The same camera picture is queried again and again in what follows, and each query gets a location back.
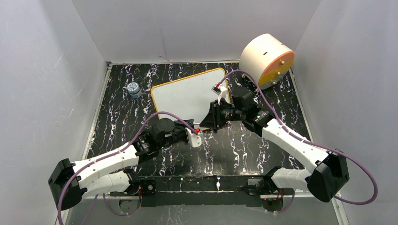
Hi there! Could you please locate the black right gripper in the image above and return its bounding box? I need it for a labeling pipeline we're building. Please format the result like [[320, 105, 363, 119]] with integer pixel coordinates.
[[199, 100, 245, 129]]

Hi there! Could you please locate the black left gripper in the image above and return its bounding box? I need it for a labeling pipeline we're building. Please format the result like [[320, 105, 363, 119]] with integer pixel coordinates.
[[158, 120, 195, 150]]

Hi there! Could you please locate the yellow framed whiteboard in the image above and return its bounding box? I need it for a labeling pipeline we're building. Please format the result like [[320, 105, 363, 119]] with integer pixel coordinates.
[[151, 67, 226, 128]]

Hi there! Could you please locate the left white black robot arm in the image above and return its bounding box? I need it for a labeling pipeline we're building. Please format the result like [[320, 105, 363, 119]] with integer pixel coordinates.
[[48, 118, 204, 210]]

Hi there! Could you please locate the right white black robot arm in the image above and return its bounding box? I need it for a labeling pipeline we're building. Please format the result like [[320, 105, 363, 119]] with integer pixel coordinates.
[[200, 87, 349, 203]]

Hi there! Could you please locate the blue white round jar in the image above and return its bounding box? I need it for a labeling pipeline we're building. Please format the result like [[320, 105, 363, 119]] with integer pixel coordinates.
[[127, 82, 142, 99]]

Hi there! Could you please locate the cream round drawer box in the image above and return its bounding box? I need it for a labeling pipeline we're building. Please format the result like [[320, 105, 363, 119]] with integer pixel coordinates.
[[238, 33, 295, 90]]

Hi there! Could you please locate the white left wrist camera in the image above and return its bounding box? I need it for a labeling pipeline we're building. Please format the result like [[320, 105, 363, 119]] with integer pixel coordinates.
[[185, 128, 205, 148]]

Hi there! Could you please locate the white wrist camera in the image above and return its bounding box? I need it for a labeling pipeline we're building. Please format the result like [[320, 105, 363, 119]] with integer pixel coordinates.
[[185, 128, 205, 148], [211, 83, 228, 105]]

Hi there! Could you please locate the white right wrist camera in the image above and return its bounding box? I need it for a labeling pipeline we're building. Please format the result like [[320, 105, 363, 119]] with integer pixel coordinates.
[[211, 83, 228, 105]]

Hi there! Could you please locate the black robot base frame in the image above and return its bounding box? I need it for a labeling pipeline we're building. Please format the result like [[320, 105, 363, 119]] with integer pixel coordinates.
[[110, 175, 286, 208]]

